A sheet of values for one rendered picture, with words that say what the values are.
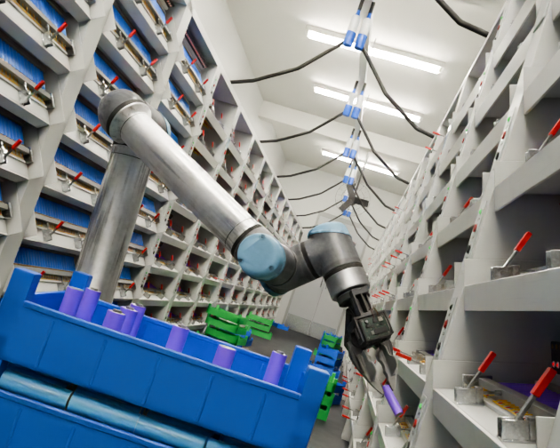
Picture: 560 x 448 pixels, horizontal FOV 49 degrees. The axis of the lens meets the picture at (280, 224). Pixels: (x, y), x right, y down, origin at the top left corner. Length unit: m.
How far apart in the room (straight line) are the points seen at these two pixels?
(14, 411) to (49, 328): 0.08
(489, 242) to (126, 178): 0.89
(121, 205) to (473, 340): 0.90
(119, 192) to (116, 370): 1.05
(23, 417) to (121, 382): 0.09
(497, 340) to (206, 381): 0.73
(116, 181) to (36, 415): 1.06
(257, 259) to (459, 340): 0.41
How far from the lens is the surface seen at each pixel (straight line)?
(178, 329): 0.66
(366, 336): 1.27
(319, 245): 1.35
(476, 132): 1.98
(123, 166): 1.61
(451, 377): 1.18
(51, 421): 0.60
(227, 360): 0.60
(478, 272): 1.19
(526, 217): 1.22
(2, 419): 0.62
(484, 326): 1.19
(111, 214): 1.59
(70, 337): 0.59
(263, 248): 1.23
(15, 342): 0.60
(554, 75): 1.12
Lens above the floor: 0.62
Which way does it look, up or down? 6 degrees up
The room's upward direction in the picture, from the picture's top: 19 degrees clockwise
